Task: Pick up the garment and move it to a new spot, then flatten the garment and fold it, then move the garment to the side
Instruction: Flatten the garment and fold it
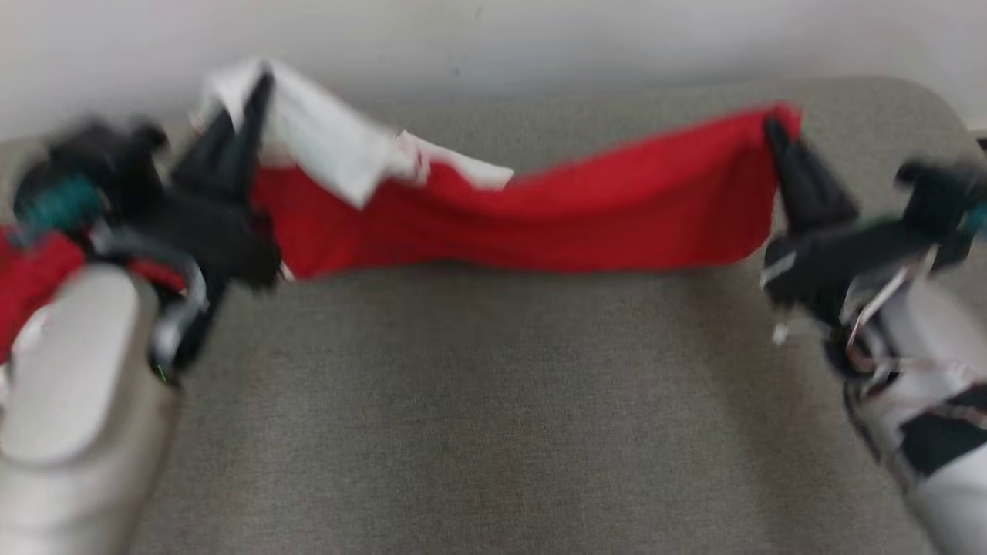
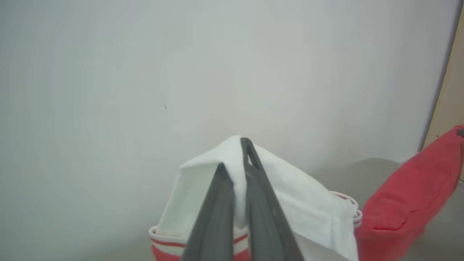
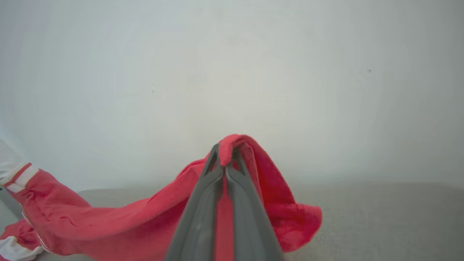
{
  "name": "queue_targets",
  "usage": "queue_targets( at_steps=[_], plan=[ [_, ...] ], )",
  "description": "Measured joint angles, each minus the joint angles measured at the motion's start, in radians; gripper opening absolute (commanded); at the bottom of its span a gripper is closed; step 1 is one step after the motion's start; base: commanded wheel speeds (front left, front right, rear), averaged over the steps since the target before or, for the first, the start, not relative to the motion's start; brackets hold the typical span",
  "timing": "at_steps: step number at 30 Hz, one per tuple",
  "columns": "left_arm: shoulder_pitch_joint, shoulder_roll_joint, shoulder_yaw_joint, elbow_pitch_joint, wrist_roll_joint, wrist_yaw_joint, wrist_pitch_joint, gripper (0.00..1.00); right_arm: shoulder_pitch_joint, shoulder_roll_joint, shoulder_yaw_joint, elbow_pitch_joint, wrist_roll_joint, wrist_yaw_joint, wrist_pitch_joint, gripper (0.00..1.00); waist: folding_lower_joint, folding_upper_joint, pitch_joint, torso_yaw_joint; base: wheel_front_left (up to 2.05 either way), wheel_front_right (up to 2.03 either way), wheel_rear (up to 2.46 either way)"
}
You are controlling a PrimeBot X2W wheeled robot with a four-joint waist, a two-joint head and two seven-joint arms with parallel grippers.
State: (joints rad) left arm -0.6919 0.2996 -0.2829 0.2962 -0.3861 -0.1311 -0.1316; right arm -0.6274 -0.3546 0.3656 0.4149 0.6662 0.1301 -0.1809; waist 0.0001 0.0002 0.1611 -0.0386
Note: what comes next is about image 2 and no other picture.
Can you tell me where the red basketball jersey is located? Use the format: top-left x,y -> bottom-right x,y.
149,125 -> 464,261

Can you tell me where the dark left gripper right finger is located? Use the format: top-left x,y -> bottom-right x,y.
240,138 -> 305,261

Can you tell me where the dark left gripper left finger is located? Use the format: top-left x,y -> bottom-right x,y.
181,163 -> 234,261

